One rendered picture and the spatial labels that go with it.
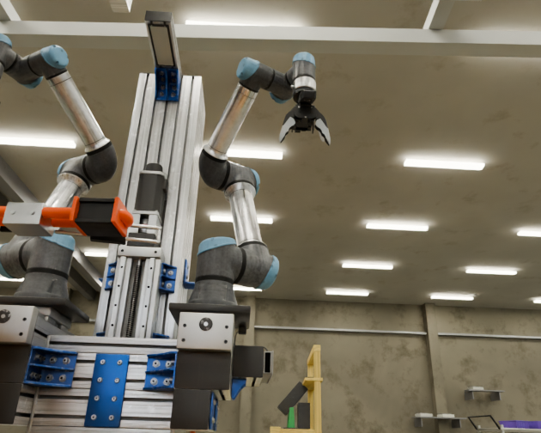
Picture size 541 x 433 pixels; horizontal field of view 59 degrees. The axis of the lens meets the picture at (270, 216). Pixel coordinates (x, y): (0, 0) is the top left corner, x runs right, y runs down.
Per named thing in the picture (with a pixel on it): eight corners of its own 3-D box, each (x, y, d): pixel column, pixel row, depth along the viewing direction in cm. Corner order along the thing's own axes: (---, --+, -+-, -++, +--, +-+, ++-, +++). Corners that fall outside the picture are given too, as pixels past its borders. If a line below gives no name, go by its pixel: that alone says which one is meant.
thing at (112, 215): (68, 220, 86) (74, 195, 88) (82, 236, 93) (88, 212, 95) (114, 221, 86) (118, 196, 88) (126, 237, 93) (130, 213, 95)
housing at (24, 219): (-1, 222, 87) (6, 200, 89) (18, 237, 93) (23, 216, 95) (38, 223, 87) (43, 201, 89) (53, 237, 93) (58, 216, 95)
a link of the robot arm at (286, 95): (260, 79, 169) (277, 61, 161) (286, 91, 175) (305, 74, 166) (259, 97, 166) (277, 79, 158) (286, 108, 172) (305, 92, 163)
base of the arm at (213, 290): (188, 318, 148) (191, 286, 152) (237, 320, 148) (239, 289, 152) (183, 306, 134) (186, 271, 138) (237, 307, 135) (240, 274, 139)
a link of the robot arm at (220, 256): (187, 282, 147) (191, 240, 153) (226, 289, 154) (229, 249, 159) (205, 271, 138) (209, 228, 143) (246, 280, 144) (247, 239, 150)
